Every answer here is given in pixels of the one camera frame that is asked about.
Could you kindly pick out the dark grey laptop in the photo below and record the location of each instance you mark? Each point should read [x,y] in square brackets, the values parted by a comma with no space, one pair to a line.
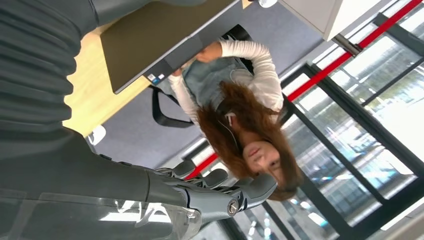
[149,43]

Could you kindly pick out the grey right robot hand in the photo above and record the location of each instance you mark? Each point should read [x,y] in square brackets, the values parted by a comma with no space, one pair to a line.
[82,172]

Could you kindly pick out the person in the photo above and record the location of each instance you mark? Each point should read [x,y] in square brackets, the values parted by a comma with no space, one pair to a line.
[232,76]

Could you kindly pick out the black window frame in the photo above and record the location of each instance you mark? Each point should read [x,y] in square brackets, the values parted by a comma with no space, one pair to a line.
[331,142]

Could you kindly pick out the white round floor base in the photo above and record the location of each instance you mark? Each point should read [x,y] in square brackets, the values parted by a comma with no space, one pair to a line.
[267,2]
[96,135]

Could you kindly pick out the white cabinet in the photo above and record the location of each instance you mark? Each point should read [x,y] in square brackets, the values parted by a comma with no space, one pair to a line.
[314,13]

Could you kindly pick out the red barrier belt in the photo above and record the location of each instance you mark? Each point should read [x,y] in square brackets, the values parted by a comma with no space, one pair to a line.
[318,78]

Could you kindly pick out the black office chair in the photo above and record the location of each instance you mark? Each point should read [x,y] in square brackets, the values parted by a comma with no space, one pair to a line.
[159,116]

